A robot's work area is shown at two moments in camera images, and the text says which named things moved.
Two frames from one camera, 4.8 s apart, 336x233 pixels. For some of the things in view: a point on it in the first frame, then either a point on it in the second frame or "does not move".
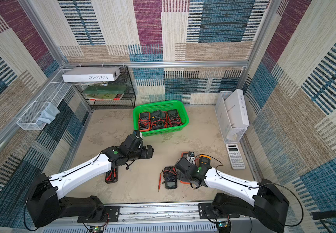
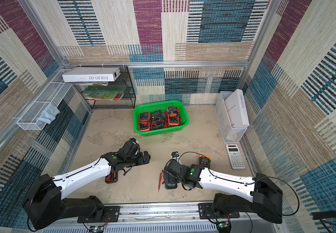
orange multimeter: [144, 121] does not move
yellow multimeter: [204, 160] does not move
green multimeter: [157, 120] does not move
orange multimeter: [184, 155] → [173, 114]
